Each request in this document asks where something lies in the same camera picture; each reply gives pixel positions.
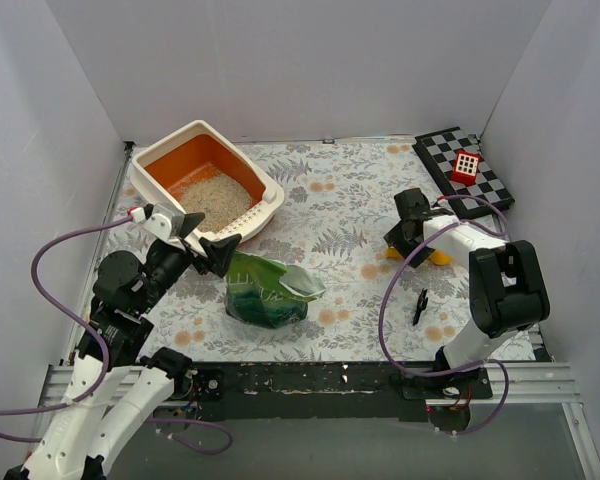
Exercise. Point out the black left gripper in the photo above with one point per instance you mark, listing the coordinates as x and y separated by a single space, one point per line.
194 245

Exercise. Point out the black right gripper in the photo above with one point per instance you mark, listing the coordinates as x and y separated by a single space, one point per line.
411 232

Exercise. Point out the yellow plastic litter scoop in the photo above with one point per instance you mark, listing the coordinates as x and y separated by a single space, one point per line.
437 257

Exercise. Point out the green cat litter bag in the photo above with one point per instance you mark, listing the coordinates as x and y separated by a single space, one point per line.
267 293

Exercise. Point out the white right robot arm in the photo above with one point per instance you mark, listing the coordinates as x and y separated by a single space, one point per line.
507 292

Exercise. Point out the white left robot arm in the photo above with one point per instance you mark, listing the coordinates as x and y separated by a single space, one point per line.
113 390

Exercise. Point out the white and orange litter box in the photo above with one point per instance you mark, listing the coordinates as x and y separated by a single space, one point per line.
195 153

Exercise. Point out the small black clip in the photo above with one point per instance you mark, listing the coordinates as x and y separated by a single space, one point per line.
421 305

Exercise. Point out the floral patterned table mat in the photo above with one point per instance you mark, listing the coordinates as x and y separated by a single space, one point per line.
339 203

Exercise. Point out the black and grey checkerboard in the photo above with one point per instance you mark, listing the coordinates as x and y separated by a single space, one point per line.
437 151

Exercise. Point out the red grid block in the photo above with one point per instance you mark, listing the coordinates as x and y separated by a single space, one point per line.
466 167

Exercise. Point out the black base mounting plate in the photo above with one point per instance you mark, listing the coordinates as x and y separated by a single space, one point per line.
225 391

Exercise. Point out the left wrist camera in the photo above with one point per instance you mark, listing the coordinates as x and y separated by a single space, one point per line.
163 221

